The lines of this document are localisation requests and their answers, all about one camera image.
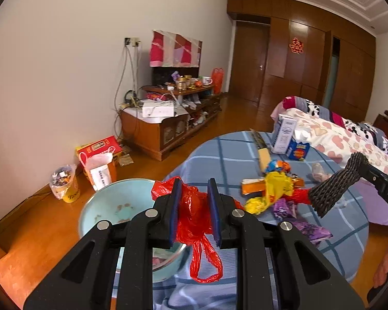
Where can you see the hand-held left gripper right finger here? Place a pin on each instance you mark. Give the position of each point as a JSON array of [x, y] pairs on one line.
[[213, 211]]

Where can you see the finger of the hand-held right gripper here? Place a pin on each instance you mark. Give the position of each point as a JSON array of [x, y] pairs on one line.
[[329, 191]]

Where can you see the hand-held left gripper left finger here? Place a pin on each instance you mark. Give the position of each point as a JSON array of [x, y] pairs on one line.
[[176, 208]]

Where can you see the red plastic bag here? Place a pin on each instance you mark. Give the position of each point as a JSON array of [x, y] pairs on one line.
[[192, 222]]

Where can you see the red foil wrapper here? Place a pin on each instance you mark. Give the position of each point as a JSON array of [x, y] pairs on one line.
[[297, 196]]

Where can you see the orange snack packet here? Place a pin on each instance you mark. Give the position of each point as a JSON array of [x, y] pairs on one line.
[[252, 187]]

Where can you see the purple wrapper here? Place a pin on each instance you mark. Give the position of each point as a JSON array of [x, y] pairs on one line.
[[284, 208], [310, 231]]

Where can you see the yellow plastic wrapper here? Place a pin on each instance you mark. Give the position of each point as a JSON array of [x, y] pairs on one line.
[[278, 184]]

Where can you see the blue orange foil wrapper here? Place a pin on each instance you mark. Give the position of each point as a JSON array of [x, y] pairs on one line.
[[276, 167]]

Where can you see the teal enamel basin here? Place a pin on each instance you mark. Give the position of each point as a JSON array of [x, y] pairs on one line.
[[116, 200]]

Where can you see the purple bed sheet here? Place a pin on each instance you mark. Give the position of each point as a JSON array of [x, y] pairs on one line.
[[371, 206]]

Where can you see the small blue box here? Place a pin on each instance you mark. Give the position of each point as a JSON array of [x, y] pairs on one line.
[[298, 151]]

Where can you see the blue plaid tablecloth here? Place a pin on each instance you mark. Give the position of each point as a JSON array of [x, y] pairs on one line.
[[223, 161]]

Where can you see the heart print quilt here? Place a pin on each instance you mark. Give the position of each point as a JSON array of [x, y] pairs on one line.
[[333, 139]]

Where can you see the white tissue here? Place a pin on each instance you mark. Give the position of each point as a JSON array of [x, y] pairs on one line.
[[301, 135]]

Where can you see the black white patterned pillow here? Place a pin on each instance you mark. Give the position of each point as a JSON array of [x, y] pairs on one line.
[[352, 126]]

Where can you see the white blue milk carton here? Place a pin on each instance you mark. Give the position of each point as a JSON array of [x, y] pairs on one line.
[[283, 135]]

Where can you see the wooden tv cabinet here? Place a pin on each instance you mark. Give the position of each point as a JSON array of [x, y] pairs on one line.
[[142, 132]]

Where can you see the white paper bag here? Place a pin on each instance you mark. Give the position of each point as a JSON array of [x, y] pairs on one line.
[[98, 172]]

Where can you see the magenta pillow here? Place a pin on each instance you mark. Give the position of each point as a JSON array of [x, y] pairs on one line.
[[292, 102]]

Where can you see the red gift box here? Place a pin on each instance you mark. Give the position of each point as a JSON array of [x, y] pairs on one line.
[[98, 145]]

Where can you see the white flat box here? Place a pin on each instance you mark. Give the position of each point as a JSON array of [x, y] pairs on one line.
[[158, 109]]

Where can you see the brown wooden wardrobe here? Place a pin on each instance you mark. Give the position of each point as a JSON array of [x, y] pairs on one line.
[[310, 77]]

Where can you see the gold lidded jar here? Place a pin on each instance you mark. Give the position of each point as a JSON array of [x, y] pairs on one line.
[[181, 84]]

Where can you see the white mug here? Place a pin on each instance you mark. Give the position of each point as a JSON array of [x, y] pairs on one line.
[[207, 81]]

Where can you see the orange red mesh bag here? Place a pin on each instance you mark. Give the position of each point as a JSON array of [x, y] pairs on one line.
[[218, 80]]

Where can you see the black television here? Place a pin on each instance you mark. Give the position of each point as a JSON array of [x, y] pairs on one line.
[[161, 76]]

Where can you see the red paper decoration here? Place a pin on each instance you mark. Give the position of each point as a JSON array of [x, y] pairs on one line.
[[296, 45]]

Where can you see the brown wooden door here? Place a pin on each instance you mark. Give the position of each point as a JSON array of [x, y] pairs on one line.
[[249, 61]]

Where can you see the red pink cover cloth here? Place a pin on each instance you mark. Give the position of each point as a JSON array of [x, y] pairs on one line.
[[176, 50]]

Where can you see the wall socket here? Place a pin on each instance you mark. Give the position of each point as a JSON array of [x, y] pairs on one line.
[[132, 41]]

